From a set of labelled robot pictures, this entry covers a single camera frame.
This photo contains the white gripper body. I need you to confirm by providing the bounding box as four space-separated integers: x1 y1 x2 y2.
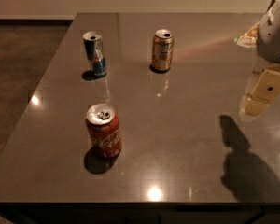
257 0 280 63

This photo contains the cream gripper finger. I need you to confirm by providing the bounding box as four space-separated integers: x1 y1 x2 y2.
235 22 259 48
239 63 280 121

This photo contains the blue silver redbull can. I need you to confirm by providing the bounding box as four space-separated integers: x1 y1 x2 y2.
83 31 106 77

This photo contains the gold drink can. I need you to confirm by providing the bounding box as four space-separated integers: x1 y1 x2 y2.
151 29 175 72

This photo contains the red coca-cola can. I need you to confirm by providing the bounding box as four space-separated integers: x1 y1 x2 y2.
86 103 121 159

